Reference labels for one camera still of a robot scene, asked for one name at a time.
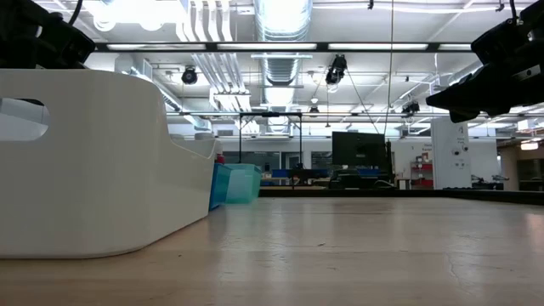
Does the teal translucent plastic bin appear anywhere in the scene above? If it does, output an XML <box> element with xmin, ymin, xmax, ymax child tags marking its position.
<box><xmin>224</xmin><ymin>163</ymin><xmax>263</xmax><ymax>204</ymax></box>

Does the thin hanging wire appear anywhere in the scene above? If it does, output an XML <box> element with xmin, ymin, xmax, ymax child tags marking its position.
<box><xmin>383</xmin><ymin>0</ymin><xmax>394</xmax><ymax>137</ymax></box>

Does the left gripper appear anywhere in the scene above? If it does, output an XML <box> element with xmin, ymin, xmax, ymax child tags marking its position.
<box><xmin>0</xmin><ymin>0</ymin><xmax>59</xmax><ymax>71</ymax></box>

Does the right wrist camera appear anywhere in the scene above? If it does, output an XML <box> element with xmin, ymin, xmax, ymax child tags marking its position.
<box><xmin>470</xmin><ymin>15</ymin><xmax>528</xmax><ymax>65</ymax></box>

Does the white square pillar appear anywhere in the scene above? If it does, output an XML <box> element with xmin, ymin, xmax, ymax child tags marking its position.
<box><xmin>430</xmin><ymin>116</ymin><xmax>473</xmax><ymax>190</ymax></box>

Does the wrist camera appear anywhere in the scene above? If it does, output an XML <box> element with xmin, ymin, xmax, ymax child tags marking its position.
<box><xmin>53</xmin><ymin>15</ymin><xmax>97</xmax><ymax>70</ymax></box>
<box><xmin>470</xmin><ymin>15</ymin><xmax>528</xmax><ymax>65</ymax></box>

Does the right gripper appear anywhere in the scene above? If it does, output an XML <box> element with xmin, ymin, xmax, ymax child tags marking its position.
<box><xmin>426</xmin><ymin>42</ymin><xmax>544</xmax><ymax>124</ymax></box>

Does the hanging black pulley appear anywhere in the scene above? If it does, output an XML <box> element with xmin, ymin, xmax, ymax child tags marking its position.
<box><xmin>325</xmin><ymin>54</ymin><xmax>349</xmax><ymax>86</ymax></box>
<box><xmin>181</xmin><ymin>65</ymin><xmax>199</xmax><ymax>86</ymax></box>
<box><xmin>401</xmin><ymin>100</ymin><xmax>422</xmax><ymax>116</ymax></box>

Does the black computer monitor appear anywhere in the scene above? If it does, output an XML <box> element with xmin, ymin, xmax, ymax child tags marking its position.
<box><xmin>331</xmin><ymin>131</ymin><xmax>387</xmax><ymax>171</ymax></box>

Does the silver ceiling air duct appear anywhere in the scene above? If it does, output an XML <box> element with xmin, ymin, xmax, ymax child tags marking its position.
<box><xmin>253</xmin><ymin>0</ymin><xmax>315</xmax><ymax>135</ymax></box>

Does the overhead rig light bar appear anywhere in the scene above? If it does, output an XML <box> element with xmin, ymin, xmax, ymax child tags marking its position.
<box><xmin>93</xmin><ymin>41</ymin><xmax>479</xmax><ymax>54</ymax></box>

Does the red storage shelf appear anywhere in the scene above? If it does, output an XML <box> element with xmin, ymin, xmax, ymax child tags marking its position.
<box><xmin>410</xmin><ymin>155</ymin><xmax>434</xmax><ymax>188</ymax></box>

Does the black aluminium table frame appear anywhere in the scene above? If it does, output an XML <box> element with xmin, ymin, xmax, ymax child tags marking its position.
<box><xmin>258</xmin><ymin>186</ymin><xmax>544</xmax><ymax>206</ymax></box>

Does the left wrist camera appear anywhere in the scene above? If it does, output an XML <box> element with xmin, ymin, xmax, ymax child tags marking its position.
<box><xmin>53</xmin><ymin>15</ymin><xmax>97</xmax><ymax>70</ymax></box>

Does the white plastic bin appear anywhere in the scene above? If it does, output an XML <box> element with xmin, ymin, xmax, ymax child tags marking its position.
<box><xmin>0</xmin><ymin>68</ymin><xmax>218</xmax><ymax>260</ymax></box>

